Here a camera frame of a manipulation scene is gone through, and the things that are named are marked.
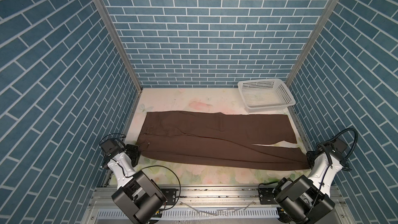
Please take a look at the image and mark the white plastic laundry basket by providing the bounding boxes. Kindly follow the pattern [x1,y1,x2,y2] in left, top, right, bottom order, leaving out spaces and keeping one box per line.
[238,78,296,113]

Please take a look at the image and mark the aluminium corner post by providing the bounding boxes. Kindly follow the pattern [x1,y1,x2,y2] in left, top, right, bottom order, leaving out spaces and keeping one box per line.
[92,0,142,94]
[285,0,339,87]

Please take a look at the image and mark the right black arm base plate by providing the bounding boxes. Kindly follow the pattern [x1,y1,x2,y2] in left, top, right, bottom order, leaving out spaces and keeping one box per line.
[258,187,278,205]

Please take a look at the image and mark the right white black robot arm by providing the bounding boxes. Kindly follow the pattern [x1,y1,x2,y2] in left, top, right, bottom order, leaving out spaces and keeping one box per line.
[273,147,344,224]

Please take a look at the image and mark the left aluminium corner post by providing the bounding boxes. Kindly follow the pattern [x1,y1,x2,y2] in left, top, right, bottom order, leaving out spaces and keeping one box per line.
[92,0,142,94]

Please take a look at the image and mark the white slotted cable duct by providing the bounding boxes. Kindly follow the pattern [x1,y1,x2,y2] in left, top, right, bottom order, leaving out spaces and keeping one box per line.
[96,207,280,220]

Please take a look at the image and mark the aluminium front rail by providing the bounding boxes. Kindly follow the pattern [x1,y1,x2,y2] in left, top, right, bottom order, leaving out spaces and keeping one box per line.
[81,185,355,224]

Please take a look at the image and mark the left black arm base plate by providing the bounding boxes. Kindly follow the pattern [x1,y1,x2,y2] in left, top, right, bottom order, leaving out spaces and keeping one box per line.
[161,188,178,206]

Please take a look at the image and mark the brown trousers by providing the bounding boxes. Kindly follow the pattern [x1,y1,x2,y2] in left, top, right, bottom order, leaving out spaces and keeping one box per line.
[137,111,309,171]

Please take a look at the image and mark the right aluminium corner post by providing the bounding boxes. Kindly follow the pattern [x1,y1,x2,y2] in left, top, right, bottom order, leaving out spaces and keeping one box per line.
[285,0,339,87]

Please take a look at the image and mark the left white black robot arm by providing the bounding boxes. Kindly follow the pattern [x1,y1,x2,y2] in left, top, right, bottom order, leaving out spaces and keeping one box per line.
[100,140,167,224]

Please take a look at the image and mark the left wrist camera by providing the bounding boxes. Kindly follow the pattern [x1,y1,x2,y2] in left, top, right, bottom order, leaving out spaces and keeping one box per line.
[99,138,125,158]

